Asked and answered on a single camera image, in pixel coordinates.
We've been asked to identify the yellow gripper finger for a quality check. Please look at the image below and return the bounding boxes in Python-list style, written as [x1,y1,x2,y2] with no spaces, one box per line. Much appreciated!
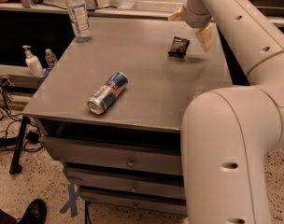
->
[196,23,212,52]
[168,9,183,21]

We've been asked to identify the bottom grey drawer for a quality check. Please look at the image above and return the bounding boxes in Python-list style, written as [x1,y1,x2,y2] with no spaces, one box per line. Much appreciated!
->
[79,189,187,216]

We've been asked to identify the grey drawer cabinet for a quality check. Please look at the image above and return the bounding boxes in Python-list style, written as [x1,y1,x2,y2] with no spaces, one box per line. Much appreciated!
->
[23,18,232,202]

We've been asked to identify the top grey drawer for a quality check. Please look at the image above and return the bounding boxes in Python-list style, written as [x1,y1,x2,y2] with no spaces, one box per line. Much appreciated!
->
[42,136,182,175]

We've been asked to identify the white pump dispenser bottle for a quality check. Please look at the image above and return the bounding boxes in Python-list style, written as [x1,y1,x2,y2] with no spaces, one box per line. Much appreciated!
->
[22,45,43,77]

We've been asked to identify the clear plastic water bottle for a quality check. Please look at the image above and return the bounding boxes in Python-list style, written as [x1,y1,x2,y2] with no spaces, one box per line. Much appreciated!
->
[65,0,92,42]

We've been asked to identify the black floor cables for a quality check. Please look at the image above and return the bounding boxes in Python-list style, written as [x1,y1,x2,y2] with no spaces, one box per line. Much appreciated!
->
[0,77,43,154]

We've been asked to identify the black stand leg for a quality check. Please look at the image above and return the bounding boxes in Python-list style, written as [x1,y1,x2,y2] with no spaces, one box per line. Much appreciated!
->
[9,117,30,175]

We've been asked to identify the black shoe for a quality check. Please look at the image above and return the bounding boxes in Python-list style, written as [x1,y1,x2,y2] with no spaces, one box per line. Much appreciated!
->
[17,199,47,224]

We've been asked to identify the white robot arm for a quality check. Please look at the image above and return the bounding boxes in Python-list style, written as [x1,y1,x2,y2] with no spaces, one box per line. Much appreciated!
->
[180,0,284,224]

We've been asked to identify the small clear bottle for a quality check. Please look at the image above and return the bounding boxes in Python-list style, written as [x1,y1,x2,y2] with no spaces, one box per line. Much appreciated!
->
[45,49,58,69]

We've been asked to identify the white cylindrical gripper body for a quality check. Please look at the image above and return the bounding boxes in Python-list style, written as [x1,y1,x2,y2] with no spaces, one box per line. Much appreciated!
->
[180,2,211,28]

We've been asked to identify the middle grey drawer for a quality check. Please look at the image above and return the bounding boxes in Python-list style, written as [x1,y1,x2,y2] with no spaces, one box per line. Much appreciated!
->
[64,167,185,200]

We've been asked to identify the grey drawer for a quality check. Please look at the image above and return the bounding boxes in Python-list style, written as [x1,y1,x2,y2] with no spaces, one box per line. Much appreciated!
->
[79,189,187,216]
[42,136,182,175]
[64,167,185,200]

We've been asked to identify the blue silver energy drink can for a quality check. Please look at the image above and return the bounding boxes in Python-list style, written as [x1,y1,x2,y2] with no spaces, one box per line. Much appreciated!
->
[87,72,128,115]

